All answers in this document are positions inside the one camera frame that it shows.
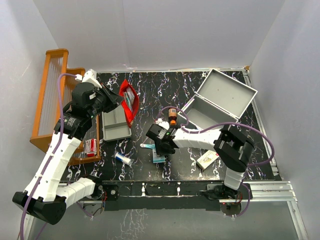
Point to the red white box on shelf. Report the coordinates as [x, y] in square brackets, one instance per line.
[90, 149]

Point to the red first aid pouch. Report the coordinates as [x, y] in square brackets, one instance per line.
[129, 116]

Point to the grey plastic medicine case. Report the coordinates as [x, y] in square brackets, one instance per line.
[220, 98]

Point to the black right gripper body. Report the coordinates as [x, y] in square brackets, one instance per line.
[162, 151]

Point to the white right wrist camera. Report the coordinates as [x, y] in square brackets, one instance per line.
[162, 124]

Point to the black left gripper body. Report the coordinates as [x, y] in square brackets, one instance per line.
[102, 104]

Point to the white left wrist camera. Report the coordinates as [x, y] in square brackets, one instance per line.
[89, 77]

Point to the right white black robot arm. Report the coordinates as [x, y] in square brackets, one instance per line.
[233, 147]

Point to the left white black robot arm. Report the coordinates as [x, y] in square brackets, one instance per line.
[43, 198]

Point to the grey divided plastic tray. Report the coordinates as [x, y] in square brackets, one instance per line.
[114, 125]

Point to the white teal swab packet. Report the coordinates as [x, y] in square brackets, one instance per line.
[147, 146]

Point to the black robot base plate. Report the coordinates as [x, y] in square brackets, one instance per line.
[170, 195]

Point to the white cardboard medicine box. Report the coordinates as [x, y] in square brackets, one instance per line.
[207, 159]

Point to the white blue bandage roll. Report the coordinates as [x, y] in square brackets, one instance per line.
[125, 160]

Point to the bandage packets stack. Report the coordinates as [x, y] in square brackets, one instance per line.
[129, 98]

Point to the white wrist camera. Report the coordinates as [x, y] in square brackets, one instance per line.
[162, 124]
[89, 77]

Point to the orange wooden tiered shelf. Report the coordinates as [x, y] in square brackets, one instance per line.
[47, 109]

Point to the brown orange cap bottle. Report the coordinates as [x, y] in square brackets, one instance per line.
[172, 116]

